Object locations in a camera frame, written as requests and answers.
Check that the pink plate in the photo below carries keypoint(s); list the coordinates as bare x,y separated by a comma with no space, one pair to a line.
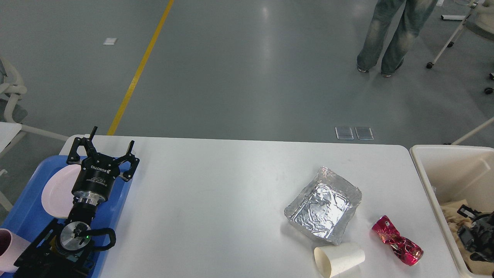
57,197

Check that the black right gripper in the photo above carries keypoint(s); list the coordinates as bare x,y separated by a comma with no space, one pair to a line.
478,238

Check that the pink ribbed cup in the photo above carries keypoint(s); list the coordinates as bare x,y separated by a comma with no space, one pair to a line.
11,248

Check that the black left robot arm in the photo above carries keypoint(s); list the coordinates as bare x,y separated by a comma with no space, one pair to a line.
69,248

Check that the brown paper bag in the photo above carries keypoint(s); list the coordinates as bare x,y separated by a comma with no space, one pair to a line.
455,221

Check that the red crushed can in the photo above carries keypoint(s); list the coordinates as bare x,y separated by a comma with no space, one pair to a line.
403,248

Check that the white office chair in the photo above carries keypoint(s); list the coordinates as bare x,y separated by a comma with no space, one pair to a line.
12,85

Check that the aluminium foil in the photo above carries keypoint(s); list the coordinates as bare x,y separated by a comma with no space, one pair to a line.
324,208

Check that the white waste bin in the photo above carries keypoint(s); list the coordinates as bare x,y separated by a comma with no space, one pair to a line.
455,173

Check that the white paper cup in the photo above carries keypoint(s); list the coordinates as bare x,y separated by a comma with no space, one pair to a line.
332,260

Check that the person in jeans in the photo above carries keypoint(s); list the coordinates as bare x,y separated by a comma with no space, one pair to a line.
413,18

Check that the white side table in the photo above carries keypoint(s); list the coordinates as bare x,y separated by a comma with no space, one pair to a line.
8,131

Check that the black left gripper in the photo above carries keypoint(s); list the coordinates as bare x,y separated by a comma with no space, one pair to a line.
98,173

